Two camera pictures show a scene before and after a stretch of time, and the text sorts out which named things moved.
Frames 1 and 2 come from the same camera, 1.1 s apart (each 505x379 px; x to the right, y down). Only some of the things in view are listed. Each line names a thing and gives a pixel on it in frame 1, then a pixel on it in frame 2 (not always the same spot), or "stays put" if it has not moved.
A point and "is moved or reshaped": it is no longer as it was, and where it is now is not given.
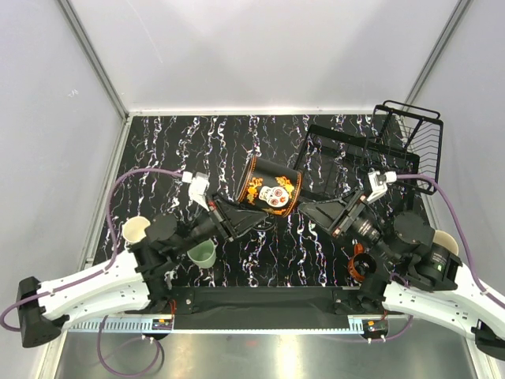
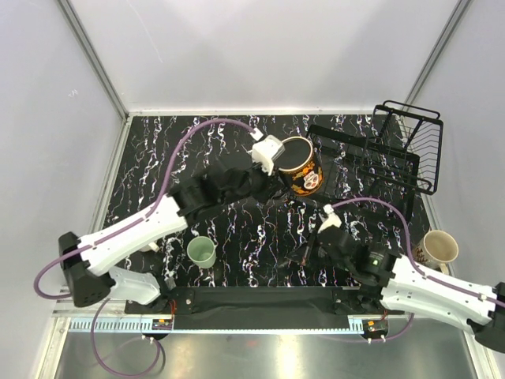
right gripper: (325, 213) -> (299, 253)
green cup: (203, 254) stays put
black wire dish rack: (405, 147) stays put
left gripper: (236, 219) -> (271, 186)
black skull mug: (270, 186) is moved or reshaped
